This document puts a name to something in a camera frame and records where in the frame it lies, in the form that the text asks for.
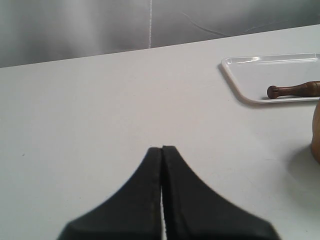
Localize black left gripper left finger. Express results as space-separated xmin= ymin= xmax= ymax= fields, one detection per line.
xmin=58 ymin=147 xmax=162 ymax=240

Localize brown wooden cup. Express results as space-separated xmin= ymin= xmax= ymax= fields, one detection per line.
xmin=310 ymin=101 xmax=320 ymax=163

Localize white plastic tray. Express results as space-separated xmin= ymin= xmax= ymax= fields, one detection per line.
xmin=220 ymin=52 xmax=320 ymax=104

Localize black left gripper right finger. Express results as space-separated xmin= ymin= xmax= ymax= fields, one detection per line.
xmin=161 ymin=146 xmax=280 ymax=240

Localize brown wooden pestle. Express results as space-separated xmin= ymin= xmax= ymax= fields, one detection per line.
xmin=266 ymin=81 xmax=320 ymax=99

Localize white backdrop sheet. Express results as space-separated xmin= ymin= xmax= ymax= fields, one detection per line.
xmin=0 ymin=0 xmax=320 ymax=67

